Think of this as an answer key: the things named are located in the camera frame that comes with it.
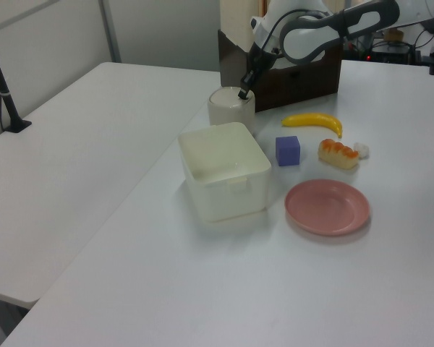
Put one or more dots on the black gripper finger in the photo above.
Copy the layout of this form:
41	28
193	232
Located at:
243	88
252	80

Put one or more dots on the dark robot gripper body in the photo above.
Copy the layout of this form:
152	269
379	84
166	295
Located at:
261	59

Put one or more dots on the small white round trash can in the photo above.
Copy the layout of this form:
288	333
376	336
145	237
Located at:
231	110

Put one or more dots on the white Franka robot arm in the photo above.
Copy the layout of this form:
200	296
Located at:
311	32

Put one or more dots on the dark brown drawer box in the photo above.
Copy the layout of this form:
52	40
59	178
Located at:
304	83

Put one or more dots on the yellow toy banana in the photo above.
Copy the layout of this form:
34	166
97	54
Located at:
312	120

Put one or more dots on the purple foam cube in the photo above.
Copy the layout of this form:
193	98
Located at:
288	152

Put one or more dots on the white square plastic storage box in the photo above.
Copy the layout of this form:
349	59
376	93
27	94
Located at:
224	173

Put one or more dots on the toy bread with orange glaze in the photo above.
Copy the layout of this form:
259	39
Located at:
338	154

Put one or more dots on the black electronics box red light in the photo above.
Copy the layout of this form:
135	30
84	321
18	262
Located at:
390	52

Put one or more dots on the white crumpled paper ball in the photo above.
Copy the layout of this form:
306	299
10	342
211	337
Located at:
362	150

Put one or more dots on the pink plastic plate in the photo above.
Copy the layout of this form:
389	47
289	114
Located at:
327	207

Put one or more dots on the black clamped camera pole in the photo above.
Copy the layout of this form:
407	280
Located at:
0	83

